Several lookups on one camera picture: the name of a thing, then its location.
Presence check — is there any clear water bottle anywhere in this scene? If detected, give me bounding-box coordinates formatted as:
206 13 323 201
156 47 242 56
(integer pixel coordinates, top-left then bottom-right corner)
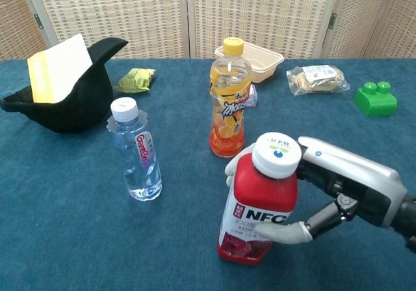
106 97 163 202

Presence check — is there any yellow and white booklet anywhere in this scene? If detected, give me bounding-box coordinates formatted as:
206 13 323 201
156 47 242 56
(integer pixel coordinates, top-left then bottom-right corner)
27 33 94 104

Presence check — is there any orange iced tea bottle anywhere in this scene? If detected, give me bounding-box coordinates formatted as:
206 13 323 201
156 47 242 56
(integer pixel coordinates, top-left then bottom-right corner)
209 37 253 158

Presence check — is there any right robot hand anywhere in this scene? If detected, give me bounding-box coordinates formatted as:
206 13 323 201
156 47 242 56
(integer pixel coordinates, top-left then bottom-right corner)
224 136 409 245

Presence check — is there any beige food tray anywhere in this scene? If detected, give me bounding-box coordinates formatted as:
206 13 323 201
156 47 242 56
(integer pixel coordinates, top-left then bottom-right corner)
214 41 285 84

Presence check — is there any red NFC juice bottle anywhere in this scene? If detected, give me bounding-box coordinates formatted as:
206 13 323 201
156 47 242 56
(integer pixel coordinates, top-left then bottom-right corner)
216 131 303 266

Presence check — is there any blue table cloth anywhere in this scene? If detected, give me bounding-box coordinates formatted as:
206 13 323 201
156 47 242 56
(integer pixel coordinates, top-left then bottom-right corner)
0 58 416 291

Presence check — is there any green toy brick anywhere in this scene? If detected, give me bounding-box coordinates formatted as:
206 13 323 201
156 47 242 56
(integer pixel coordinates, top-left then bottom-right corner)
353 81 398 117

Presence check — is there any black baseball cap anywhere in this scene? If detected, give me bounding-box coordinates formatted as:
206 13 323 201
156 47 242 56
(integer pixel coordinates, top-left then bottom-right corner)
0 37 129 134

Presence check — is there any clear bag of snacks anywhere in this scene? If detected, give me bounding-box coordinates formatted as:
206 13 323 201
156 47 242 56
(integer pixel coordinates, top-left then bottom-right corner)
285 64 351 97

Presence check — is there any green snack packet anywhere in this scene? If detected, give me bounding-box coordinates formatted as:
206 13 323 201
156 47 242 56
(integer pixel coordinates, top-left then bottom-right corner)
113 68 157 94

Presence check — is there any woven folding screen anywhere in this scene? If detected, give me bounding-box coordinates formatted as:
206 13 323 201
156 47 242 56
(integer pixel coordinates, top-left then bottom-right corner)
0 0 416 61

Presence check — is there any small purple tissue pack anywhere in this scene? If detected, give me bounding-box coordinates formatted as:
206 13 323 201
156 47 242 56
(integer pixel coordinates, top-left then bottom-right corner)
247 83 259 107

